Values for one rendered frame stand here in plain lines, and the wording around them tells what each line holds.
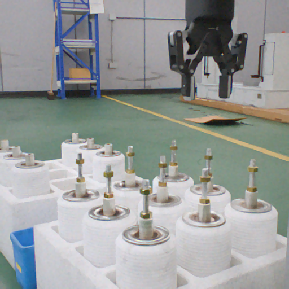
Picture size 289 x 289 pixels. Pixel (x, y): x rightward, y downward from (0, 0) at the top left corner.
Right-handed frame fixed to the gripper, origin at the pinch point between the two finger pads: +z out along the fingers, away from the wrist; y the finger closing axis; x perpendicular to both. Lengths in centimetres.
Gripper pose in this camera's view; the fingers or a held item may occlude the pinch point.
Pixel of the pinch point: (207, 91)
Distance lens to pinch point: 66.7
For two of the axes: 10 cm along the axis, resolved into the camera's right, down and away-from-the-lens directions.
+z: 0.1, 9.8, 2.0
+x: 4.6, 1.7, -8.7
